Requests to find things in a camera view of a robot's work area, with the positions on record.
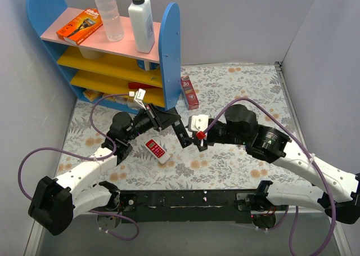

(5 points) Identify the white packets bottom shelf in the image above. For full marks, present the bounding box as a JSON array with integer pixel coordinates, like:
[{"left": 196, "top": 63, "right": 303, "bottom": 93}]
[{"left": 105, "top": 96, "right": 141, "bottom": 110}]

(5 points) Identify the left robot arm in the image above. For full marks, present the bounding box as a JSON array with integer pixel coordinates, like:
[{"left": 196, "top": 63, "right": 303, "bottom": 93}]
[{"left": 28, "top": 104, "right": 182, "bottom": 236}]

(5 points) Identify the yellow packet bottom shelf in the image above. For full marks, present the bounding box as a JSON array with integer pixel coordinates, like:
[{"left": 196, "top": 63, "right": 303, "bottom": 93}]
[{"left": 83, "top": 89, "right": 103, "bottom": 102}]

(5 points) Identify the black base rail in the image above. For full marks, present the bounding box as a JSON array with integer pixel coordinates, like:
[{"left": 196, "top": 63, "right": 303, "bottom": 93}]
[{"left": 109, "top": 188, "right": 271, "bottom": 223}]

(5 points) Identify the orange razor box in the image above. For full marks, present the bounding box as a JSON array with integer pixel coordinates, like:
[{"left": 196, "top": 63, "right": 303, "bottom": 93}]
[{"left": 56, "top": 8, "right": 103, "bottom": 46}]

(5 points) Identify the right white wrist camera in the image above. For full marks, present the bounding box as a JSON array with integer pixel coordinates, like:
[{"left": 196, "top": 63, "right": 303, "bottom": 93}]
[{"left": 188, "top": 114, "right": 209, "bottom": 140}]

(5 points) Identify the blue wooden shelf unit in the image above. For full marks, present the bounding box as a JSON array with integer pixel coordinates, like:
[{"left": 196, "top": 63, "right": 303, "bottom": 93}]
[{"left": 26, "top": 0, "right": 181, "bottom": 113}]

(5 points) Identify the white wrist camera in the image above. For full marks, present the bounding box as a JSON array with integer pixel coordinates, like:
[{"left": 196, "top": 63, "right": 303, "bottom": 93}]
[
  {"left": 127, "top": 88, "right": 146, "bottom": 109},
  {"left": 188, "top": 114, "right": 209, "bottom": 140}
]

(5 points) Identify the red and white remote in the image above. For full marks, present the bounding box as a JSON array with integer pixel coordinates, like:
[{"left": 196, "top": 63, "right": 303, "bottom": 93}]
[{"left": 145, "top": 139, "right": 171, "bottom": 164}]

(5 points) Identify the black battery cover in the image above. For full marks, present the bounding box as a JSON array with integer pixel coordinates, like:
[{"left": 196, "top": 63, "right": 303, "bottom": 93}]
[{"left": 197, "top": 140, "right": 208, "bottom": 152}]

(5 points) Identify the clear plastic water bottle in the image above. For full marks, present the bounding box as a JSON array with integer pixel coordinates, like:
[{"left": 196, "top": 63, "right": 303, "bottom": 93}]
[{"left": 94, "top": 0, "right": 124, "bottom": 42}]

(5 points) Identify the white bottle black cap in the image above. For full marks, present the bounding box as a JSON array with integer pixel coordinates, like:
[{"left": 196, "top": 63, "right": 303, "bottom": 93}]
[{"left": 128, "top": 0, "right": 155, "bottom": 53}]

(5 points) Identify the red toothpaste box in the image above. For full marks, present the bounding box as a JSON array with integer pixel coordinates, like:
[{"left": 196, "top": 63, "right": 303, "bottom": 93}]
[{"left": 181, "top": 75, "right": 199, "bottom": 110}]

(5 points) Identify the black remote control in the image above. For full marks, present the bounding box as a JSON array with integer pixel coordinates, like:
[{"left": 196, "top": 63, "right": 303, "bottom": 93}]
[{"left": 172, "top": 120, "right": 192, "bottom": 149}]

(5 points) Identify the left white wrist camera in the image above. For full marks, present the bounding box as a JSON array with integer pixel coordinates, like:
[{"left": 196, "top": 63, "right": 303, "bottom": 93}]
[{"left": 127, "top": 88, "right": 146, "bottom": 109}]

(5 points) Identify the beige cup under shelf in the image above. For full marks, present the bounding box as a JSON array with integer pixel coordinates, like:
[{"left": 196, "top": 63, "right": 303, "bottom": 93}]
[{"left": 79, "top": 48, "right": 105, "bottom": 60}]

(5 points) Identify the floral table mat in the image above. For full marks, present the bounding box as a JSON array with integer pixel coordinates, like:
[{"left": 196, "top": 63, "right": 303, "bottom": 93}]
[{"left": 52, "top": 64, "right": 313, "bottom": 191}]

